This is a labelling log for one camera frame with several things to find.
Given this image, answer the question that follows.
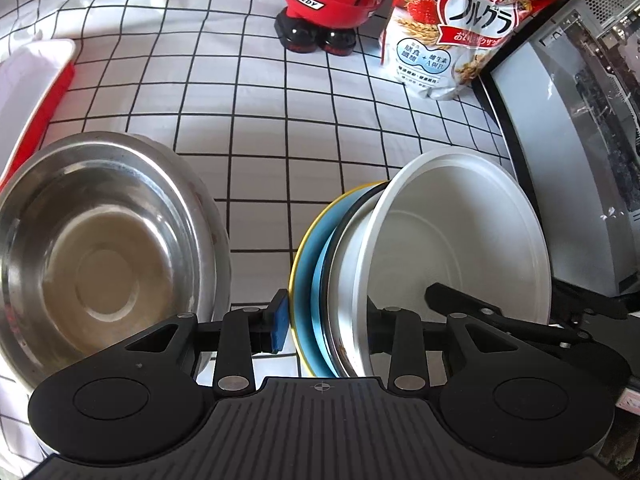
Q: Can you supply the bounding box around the white checked tablecloth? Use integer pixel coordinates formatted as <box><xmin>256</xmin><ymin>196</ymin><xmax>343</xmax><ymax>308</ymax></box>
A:
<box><xmin>0</xmin><ymin>0</ymin><xmax>518</xmax><ymax>463</ymax></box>

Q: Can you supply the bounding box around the white bowl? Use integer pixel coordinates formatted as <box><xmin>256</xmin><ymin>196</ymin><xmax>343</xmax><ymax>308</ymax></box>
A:
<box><xmin>327</xmin><ymin>148</ymin><xmax>554</xmax><ymax>379</ymax></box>

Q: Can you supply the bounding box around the red cereal bag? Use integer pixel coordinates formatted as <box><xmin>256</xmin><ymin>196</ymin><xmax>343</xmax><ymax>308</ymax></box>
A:
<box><xmin>378</xmin><ymin>0</ymin><xmax>579</xmax><ymax>104</ymax></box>

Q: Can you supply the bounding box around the red rectangular dish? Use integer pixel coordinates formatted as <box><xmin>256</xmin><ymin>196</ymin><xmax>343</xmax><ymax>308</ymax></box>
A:
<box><xmin>0</xmin><ymin>38</ymin><xmax>79</xmax><ymax>192</ymax></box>

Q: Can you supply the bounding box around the glass-sided computer case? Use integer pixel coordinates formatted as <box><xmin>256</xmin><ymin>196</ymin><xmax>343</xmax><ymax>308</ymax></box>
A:
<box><xmin>472</xmin><ymin>0</ymin><xmax>640</xmax><ymax>300</ymax></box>

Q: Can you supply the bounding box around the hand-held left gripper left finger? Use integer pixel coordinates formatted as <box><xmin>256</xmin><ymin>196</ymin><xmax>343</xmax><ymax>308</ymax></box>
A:
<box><xmin>125</xmin><ymin>288</ymin><xmax>292</xmax><ymax>397</ymax></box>

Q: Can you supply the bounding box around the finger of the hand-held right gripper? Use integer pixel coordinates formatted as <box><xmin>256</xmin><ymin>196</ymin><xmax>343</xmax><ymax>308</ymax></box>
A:
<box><xmin>424</xmin><ymin>282</ymin><xmax>592</xmax><ymax>352</ymax></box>

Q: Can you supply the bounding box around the stainless steel bowl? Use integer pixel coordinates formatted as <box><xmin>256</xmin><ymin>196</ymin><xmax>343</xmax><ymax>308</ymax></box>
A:
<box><xmin>0</xmin><ymin>131</ymin><xmax>232</xmax><ymax>393</ymax></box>

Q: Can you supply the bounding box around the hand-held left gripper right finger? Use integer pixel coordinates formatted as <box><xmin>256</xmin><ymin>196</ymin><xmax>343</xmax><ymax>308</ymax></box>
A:
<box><xmin>366</xmin><ymin>306</ymin><xmax>521</xmax><ymax>397</ymax></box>

